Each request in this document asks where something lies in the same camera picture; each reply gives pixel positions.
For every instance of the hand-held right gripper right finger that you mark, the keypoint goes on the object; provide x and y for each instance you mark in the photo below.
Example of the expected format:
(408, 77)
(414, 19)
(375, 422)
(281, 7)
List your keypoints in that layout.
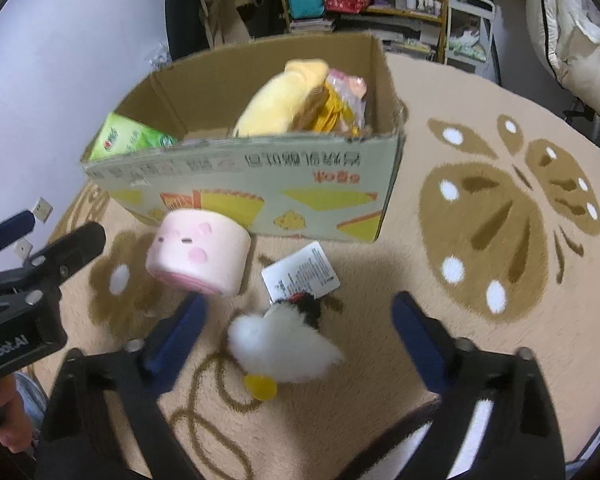
(420, 335)

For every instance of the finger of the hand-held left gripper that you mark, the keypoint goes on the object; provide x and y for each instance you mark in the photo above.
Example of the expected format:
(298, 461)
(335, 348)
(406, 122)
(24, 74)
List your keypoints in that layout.
(70, 250)
(10, 230)

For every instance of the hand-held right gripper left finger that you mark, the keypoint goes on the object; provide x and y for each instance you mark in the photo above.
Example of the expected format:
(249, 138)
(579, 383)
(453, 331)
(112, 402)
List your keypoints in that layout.
(180, 330)

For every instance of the pink cylinder plush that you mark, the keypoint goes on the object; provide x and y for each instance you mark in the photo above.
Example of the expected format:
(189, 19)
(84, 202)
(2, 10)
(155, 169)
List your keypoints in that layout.
(200, 250)

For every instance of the white plush duck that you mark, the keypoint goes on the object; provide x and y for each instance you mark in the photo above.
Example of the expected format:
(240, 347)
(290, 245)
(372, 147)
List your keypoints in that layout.
(285, 345)

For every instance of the printed cardboard box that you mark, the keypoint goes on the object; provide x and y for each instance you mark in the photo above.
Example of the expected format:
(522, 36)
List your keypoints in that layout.
(280, 185)

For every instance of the person's left hand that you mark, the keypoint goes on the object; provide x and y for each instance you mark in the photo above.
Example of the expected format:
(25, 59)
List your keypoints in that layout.
(15, 425)

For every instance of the beige patterned rug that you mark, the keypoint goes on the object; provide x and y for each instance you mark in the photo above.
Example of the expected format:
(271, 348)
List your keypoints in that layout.
(380, 270)

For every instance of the green tissue pack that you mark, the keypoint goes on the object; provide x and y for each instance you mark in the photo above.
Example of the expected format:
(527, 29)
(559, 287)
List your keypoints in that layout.
(125, 137)

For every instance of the clear bag of snacks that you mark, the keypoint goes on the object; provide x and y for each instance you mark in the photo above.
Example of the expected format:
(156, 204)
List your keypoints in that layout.
(159, 55)

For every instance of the yellow snack packet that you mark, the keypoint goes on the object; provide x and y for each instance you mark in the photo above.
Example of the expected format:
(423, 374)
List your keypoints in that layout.
(332, 112)

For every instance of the yellow plush toy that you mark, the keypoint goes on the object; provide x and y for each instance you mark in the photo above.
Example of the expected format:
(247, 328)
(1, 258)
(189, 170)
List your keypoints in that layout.
(275, 105)

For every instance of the pink snack packet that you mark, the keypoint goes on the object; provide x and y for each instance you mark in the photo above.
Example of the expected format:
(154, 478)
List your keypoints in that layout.
(347, 87)

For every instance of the black hanging coat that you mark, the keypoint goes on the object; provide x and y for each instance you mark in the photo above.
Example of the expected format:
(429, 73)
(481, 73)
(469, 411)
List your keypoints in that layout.
(185, 10)

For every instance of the wide stack of books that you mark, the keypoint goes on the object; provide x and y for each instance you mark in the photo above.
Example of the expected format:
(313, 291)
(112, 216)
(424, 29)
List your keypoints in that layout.
(410, 42)

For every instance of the leaning cardboard sheets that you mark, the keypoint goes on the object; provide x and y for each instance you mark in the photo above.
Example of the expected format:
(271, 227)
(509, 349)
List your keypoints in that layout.
(240, 10)

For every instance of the white rolling cart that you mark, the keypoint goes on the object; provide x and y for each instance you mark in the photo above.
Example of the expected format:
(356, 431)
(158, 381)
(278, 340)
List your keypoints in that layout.
(472, 35)

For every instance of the wooden bookshelf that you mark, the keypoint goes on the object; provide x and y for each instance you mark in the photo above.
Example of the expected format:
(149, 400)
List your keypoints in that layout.
(430, 15)

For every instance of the narrow stack of books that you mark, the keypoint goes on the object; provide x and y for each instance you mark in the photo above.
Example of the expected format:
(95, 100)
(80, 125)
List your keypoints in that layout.
(312, 26)

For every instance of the row of small bottles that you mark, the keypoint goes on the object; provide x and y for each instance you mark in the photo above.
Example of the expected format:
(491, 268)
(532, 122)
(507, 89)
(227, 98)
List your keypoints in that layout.
(429, 7)

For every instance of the white duvet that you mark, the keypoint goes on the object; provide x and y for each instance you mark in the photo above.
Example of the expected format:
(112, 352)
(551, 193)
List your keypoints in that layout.
(580, 35)

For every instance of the white wall socket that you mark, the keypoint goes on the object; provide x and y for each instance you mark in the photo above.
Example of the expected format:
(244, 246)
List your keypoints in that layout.
(42, 209)
(23, 250)

